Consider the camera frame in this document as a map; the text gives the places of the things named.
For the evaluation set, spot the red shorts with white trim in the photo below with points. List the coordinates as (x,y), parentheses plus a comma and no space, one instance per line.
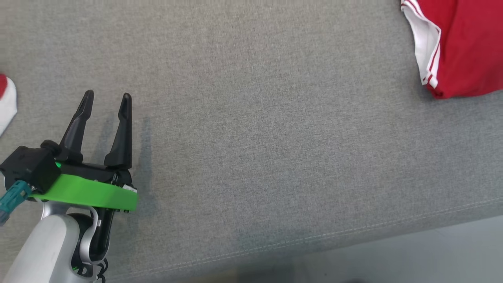
(6,102)

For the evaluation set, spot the grey fabric sofa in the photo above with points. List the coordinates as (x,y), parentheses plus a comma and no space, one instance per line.
(255,118)

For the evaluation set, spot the red basketball jersey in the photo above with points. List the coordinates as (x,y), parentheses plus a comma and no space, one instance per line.
(471,47)

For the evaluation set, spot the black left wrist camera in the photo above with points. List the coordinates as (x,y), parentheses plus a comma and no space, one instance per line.
(27,169)

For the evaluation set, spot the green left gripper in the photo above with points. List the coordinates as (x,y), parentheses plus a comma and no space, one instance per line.
(90,194)

